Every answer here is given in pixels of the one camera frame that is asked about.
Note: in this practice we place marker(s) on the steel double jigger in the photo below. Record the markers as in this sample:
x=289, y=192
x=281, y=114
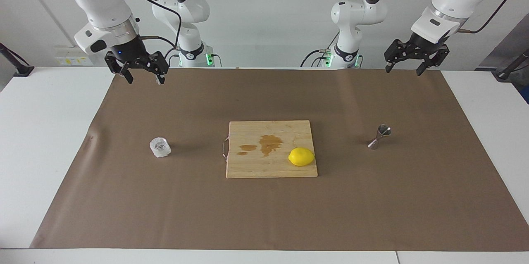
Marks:
x=378, y=139

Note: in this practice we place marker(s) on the wooden cutting board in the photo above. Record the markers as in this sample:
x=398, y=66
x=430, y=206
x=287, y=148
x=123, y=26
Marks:
x=272, y=169

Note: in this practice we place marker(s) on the black clamp mount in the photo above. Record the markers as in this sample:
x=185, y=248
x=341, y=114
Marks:
x=504, y=74
x=22, y=70

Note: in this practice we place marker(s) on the yellow lemon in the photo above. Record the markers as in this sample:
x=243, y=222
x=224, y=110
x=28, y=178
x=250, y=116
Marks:
x=301, y=156

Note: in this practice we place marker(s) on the blue object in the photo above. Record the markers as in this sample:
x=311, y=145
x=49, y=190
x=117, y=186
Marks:
x=526, y=90

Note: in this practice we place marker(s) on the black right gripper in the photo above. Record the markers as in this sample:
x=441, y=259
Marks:
x=130, y=51

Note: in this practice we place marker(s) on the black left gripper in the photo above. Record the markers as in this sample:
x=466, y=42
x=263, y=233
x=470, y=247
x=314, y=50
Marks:
x=427, y=47

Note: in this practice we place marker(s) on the white wall socket strip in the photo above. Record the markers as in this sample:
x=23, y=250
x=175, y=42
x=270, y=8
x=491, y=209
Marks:
x=72, y=59

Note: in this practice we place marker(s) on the brown paper table mat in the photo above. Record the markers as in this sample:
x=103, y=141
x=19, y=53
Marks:
x=372, y=206

